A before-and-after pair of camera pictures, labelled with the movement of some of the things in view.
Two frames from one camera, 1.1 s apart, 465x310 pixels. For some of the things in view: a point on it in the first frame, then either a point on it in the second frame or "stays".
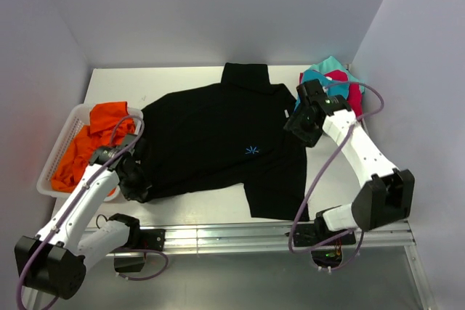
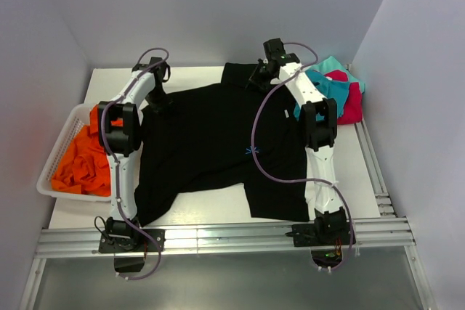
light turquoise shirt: (330, 64) stays
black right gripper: (310, 139) to (255, 80)
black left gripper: (139, 192) to (162, 107)
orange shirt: (108, 121) stays
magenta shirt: (354, 95) stays
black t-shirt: (227, 135) stays
